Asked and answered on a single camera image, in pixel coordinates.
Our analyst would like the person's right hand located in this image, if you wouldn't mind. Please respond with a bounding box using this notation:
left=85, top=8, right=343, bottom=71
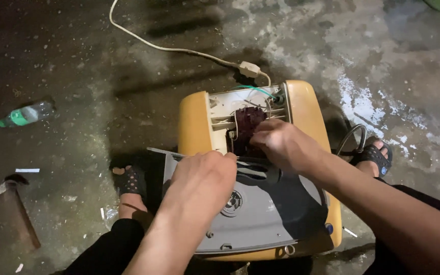
left=249, top=118, right=326, bottom=177

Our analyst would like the person's left hand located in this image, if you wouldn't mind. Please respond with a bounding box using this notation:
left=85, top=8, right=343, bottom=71
left=159, top=150, right=238, bottom=227

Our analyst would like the dark maroon electrical component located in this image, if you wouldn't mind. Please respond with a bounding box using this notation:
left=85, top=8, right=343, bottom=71
left=232, top=106, right=268, bottom=158

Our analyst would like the grey plastic cover panel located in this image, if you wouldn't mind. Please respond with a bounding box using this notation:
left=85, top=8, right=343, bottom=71
left=147, top=147, right=329, bottom=254

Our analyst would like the yellow appliance housing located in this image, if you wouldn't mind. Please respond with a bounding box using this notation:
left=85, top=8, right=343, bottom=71
left=177, top=79, right=343, bottom=262

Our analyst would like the black left sandal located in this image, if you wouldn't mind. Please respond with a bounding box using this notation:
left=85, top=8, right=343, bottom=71
left=109, top=160, right=148, bottom=200

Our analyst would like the black sandal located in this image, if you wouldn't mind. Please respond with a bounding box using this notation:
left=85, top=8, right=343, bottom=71
left=109, top=160, right=148, bottom=200
left=350, top=136, right=393, bottom=178

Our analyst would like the person's left foot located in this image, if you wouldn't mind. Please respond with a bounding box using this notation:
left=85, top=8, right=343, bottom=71
left=112, top=167, right=149, bottom=221

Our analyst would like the person's foot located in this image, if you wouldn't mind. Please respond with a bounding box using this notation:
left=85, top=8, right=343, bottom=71
left=354, top=138, right=390, bottom=178
left=112, top=167, right=149, bottom=221

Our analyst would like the person's right foot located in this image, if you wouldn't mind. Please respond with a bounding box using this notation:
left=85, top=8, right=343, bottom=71
left=354, top=138, right=390, bottom=178

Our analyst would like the black right sandal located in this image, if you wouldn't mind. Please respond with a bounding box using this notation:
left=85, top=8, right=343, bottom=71
left=350, top=136, right=393, bottom=178

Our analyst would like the clear plastic scrap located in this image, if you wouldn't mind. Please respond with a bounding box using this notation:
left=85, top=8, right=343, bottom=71
left=100, top=205, right=120, bottom=230

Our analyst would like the person's left leg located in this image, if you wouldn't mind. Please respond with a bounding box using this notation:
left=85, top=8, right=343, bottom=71
left=52, top=218, right=146, bottom=275

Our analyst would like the clear bottle with green label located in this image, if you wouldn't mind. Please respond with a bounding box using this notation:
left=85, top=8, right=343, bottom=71
left=0, top=100, right=56, bottom=128

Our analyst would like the rusty hammer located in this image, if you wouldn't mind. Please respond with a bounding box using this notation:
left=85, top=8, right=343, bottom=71
left=0, top=174, right=42, bottom=252

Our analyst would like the green wire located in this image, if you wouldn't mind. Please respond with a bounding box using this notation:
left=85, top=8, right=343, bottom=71
left=231, top=85, right=278, bottom=101

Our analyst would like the white inline cable switch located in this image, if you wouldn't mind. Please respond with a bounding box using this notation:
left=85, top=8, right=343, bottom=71
left=238, top=61, right=262, bottom=78

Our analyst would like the black cable loop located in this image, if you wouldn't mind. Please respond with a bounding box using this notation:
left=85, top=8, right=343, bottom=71
left=335, top=124, right=368, bottom=157

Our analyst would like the white power cable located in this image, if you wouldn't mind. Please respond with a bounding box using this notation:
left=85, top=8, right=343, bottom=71
left=109, top=0, right=272, bottom=88

